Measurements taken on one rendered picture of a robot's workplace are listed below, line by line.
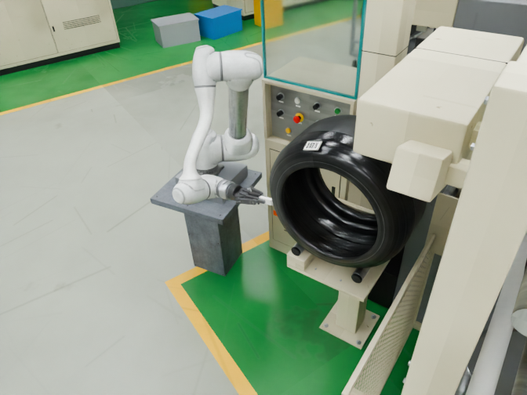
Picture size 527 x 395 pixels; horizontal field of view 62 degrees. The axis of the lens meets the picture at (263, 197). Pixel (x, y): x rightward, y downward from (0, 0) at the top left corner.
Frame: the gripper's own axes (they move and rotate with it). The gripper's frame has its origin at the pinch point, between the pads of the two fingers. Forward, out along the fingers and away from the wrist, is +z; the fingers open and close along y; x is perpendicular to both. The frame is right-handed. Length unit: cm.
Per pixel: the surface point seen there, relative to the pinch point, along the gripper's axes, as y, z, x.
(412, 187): -47, 81, -56
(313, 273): -9.7, 27.0, 24.7
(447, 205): 19, 72, -5
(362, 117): -36, 65, -65
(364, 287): -5, 48, 28
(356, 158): -9, 49, -36
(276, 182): -12.0, 16.9, -20.9
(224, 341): -19, -35, 97
